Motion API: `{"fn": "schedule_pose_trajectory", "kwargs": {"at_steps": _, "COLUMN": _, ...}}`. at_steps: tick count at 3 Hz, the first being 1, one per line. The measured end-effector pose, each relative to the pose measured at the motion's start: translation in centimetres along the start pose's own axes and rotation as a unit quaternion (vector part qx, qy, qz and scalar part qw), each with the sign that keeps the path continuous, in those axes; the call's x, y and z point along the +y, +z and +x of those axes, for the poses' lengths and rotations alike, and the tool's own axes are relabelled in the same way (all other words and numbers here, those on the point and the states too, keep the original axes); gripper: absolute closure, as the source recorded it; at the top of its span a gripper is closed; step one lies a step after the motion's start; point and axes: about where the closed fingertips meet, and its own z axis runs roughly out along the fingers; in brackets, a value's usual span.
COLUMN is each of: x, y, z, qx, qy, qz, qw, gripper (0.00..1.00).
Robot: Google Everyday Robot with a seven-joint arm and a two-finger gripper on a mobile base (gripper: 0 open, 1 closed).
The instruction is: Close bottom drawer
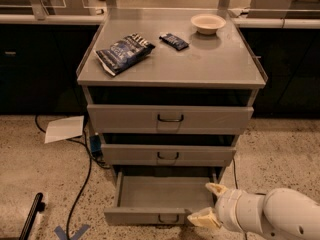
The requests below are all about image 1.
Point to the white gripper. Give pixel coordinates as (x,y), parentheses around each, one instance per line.
(227,205)

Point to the grey bottom drawer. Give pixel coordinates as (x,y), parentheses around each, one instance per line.
(160,195)

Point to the grey drawer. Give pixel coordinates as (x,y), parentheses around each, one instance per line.
(154,119)
(160,195)
(167,155)

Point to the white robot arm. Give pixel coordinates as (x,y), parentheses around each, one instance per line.
(280,214)

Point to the grey middle drawer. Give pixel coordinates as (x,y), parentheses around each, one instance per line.
(167,155)

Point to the grey metal drawer cabinet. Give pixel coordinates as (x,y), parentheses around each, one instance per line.
(216,70)

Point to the grey top drawer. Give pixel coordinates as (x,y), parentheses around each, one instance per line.
(154,119)

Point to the blue box beside cabinet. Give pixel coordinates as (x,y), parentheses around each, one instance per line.
(95,145)

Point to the small blue snack packet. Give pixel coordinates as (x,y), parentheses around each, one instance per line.
(174,41)

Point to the white sheet of paper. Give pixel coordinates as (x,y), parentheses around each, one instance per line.
(63,129)

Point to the large blue chip bag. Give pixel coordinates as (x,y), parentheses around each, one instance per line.
(124,54)

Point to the black bar at lower left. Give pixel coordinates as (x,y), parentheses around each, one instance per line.
(37,206)

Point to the white paper bowl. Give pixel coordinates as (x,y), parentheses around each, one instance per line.
(208,24)

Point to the dark counter cabinets behind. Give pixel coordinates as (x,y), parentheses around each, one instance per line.
(38,65)

